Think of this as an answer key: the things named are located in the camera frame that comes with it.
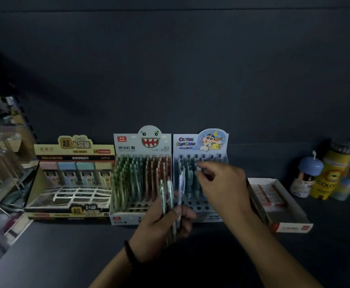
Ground clear purple mechanical pencil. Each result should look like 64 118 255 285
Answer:
177 168 185 227

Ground white and red eraser box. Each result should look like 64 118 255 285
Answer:
247 178 314 234

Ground black bead bracelet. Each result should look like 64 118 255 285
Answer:
124 240 140 268

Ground small pale blue cylinder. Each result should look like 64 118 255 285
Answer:
332 178 350 201

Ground clear acrylic shelf divider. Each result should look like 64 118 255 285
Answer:
0 85 39 270

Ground rows of pink pencils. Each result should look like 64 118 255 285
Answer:
145 156 172 203

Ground blue capped small jar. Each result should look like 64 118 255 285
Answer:
289 151 324 198

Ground white monster pencil display box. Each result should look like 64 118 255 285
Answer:
109 125 173 226

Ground teal lead refill case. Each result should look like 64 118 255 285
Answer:
76 162 96 187

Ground clear green mechanical pencil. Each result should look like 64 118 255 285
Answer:
159 179 175 247

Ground rows of blue-grey pencils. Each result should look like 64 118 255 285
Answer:
175 154 227 200

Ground person's right hand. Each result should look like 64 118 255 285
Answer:
194 161 254 226

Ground pink lead refill case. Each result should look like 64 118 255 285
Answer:
39 162 59 187

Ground yellow lion print tube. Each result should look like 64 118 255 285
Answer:
310 143 350 201

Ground blue cartoon pencil display box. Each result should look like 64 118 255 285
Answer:
173 128 229 223

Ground blue lead refill case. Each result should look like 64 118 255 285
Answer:
57 162 78 187

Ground row of white erasers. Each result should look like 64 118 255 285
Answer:
251 184 286 208

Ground person's right forearm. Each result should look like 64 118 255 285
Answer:
223 207 324 288

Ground person's left forearm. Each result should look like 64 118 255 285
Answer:
89 244 151 288

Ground yellow lead refill case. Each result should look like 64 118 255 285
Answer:
95 162 113 188

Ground person's left hand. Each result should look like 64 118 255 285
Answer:
134 203 197 263

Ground clear white mechanical pencil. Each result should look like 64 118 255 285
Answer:
167 180 178 237

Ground yellow lead refill display box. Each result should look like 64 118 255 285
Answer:
24 135 116 221

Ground rows of green pencils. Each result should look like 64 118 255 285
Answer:
113 156 147 213

